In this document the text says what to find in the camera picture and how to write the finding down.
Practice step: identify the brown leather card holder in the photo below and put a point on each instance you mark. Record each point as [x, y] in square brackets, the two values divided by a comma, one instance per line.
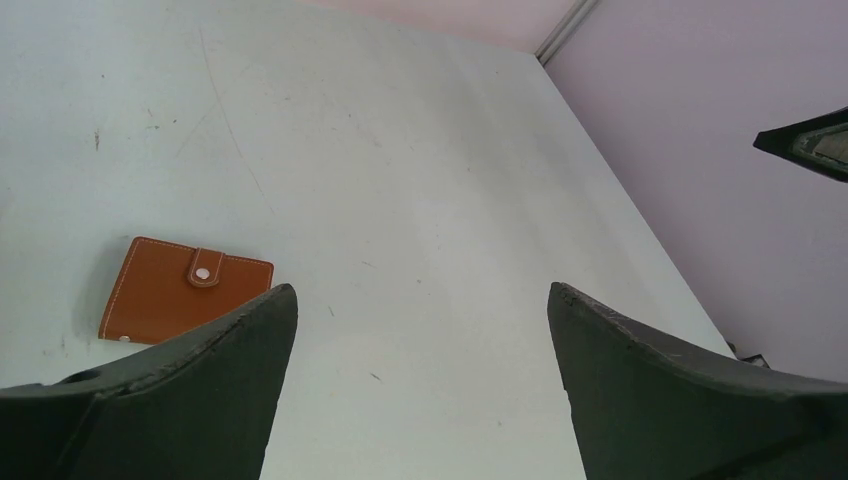
[166, 289]

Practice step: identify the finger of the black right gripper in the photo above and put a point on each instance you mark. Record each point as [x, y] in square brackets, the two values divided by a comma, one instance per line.
[818, 144]

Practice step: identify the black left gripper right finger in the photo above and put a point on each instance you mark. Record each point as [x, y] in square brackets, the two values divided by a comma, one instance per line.
[648, 405]

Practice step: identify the aluminium corner frame post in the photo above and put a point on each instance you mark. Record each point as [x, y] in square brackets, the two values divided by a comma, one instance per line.
[565, 29]

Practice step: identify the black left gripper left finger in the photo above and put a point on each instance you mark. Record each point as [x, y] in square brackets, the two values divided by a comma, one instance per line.
[198, 406]

